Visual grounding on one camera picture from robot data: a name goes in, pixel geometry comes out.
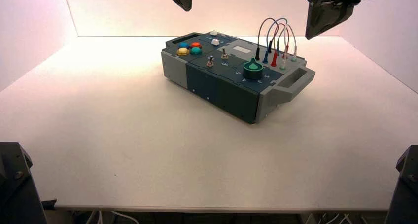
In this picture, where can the metal toggle switch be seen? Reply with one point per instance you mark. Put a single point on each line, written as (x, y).
(224, 55)
(210, 62)

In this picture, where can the green rotary dial knob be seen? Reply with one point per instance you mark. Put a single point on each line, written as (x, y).
(253, 70)

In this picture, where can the white slider knob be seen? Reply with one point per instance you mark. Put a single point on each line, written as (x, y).
(215, 42)
(214, 33)

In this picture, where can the yellow round push button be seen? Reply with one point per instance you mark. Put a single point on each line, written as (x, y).
(183, 52)

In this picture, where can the blue round push button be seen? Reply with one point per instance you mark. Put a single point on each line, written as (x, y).
(184, 45)

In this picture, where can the grey and blue control box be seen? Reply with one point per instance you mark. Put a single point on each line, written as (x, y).
(225, 88)

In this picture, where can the red round push button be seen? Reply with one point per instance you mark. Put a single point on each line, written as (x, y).
(196, 45)

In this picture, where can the green round push button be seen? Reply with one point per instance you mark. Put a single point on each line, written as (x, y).
(196, 51)

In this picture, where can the small white display screen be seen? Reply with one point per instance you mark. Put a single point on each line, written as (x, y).
(242, 49)

